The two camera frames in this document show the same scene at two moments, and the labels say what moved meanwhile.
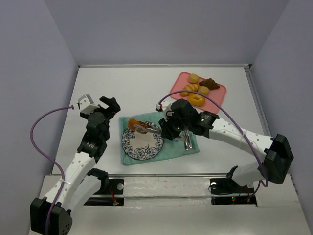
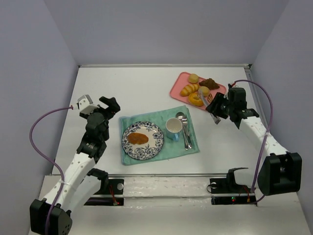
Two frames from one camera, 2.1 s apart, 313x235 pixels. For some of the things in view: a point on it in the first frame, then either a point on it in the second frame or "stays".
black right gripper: (167, 130) → (217, 106)
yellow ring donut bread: (196, 99) stays
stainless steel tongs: (143, 127) → (216, 119)
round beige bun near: (204, 90) stays
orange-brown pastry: (132, 122) → (137, 138)
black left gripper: (107, 107) stays
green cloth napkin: (171, 148) stays
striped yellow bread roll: (193, 87) stays
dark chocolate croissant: (210, 83) stays
